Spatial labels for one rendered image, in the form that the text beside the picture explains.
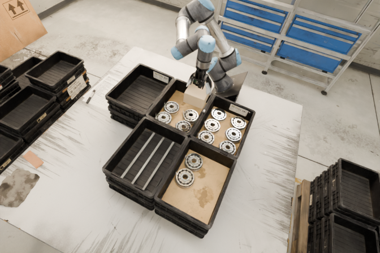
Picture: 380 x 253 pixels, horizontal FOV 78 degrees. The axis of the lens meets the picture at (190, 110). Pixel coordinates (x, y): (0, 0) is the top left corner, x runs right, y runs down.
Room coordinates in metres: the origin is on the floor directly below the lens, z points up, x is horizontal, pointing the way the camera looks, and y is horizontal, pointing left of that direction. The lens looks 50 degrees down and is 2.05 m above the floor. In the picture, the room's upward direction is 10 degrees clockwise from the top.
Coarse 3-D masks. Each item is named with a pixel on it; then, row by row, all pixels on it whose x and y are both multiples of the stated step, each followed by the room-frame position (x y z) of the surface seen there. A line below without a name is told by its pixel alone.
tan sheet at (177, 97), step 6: (174, 96) 1.14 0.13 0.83; (180, 96) 1.15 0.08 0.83; (180, 102) 1.09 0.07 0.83; (162, 108) 1.01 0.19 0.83; (180, 108) 1.04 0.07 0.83; (186, 108) 1.05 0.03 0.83; (192, 108) 1.06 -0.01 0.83; (198, 108) 1.07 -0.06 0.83; (180, 114) 0.99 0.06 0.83; (198, 114) 1.02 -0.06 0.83; (174, 120) 0.93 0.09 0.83; (180, 120) 0.94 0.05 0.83; (174, 126) 0.88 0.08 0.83
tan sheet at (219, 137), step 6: (210, 114) 1.04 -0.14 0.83; (228, 114) 1.06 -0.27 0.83; (228, 120) 1.01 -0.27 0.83; (246, 120) 1.04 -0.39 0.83; (222, 126) 0.95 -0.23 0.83; (228, 126) 0.96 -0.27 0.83; (246, 126) 0.98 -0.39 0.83; (222, 132) 0.90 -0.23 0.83; (240, 132) 0.93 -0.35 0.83; (216, 138) 0.84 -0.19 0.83; (222, 138) 0.85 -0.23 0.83; (216, 144) 0.80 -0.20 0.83; (234, 144) 0.83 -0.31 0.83
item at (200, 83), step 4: (196, 68) 0.93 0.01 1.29; (208, 68) 0.93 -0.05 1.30; (196, 72) 0.90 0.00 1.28; (200, 72) 0.90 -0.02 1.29; (204, 72) 0.94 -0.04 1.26; (192, 76) 0.92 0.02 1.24; (196, 76) 0.92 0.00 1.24; (200, 76) 0.92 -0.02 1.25; (204, 76) 0.94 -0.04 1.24; (208, 76) 0.96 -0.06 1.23; (192, 80) 0.93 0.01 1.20; (196, 80) 0.92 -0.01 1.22; (200, 80) 0.90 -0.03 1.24; (204, 80) 0.91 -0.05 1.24; (196, 84) 0.91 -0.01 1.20; (200, 84) 0.90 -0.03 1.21; (204, 84) 0.91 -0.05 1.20; (200, 88) 0.90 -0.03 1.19
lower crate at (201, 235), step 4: (156, 208) 0.37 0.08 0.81; (156, 212) 0.38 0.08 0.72; (160, 212) 0.37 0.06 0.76; (164, 212) 0.36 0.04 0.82; (164, 216) 0.37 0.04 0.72; (168, 216) 0.36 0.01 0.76; (172, 216) 0.34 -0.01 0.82; (168, 220) 0.35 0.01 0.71; (172, 220) 0.35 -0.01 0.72; (176, 220) 0.33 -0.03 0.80; (176, 224) 0.34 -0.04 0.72; (180, 224) 0.34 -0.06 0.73; (184, 224) 0.32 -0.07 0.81; (184, 228) 0.33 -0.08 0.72; (188, 228) 0.32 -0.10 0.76; (192, 228) 0.31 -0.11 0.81; (192, 232) 0.31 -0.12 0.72; (196, 232) 0.31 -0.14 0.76; (200, 232) 0.30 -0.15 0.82; (196, 236) 0.30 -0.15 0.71; (200, 236) 0.30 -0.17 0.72; (204, 236) 0.31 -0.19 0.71
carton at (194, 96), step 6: (192, 84) 0.99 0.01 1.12; (186, 90) 0.93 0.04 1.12; (192, 90) 0.94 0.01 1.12; (198, 90) 0.95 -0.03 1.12; (204, 90) 0.95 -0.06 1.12; (186, 96) 0.91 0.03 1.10; (192, 96) 0.90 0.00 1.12; (198, 96) 0.90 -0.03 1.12; (204, 96) 0.91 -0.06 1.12; (186, 102) 0.90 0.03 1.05; (192, 102) 0.89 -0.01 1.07; (198, 102) 0.89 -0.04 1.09; (204, 102) 0.90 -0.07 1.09
